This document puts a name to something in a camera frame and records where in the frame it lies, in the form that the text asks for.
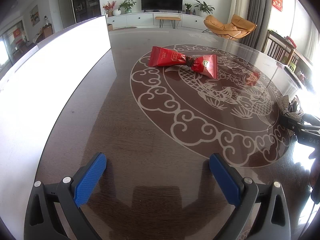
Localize green potted plant right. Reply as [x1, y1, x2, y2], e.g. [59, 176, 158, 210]
[194, 0, 215, 15]

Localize green potted plant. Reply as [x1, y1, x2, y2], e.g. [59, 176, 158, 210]
[119, 0, 137, 14]
[194, 0, 215, 15]

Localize wooden dining chair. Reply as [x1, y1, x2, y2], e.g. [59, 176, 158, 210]
[263, 30, 312, 69]

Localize small wooden bench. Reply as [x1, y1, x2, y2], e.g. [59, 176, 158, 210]
[155, 16, 181, 29]

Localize small dark potted plant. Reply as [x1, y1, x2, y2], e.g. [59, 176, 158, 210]
[184, 3, 192, 15]

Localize white storage box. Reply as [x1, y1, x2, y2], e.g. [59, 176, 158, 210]
[1, 16, 111, 239]

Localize orange lounge chair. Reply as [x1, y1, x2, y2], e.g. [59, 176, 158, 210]
[203, 14, 257, 40]

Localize red snack packet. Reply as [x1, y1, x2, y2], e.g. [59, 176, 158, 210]
[148, 46, 218, 79]

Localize white tv cabinet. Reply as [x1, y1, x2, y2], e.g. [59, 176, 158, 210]
[106, 12, 207, 31]

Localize red flower vase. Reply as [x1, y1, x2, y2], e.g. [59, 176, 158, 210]
[103, 1, 116, 17]

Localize grey curtain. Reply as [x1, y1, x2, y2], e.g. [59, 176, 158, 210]
[242, 0, 272, 51]

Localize black flat television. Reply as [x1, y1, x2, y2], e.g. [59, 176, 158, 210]
[141, 0, 183, 11]

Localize green potted plant left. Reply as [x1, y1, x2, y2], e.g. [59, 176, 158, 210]
[119, 0, 137, 14]

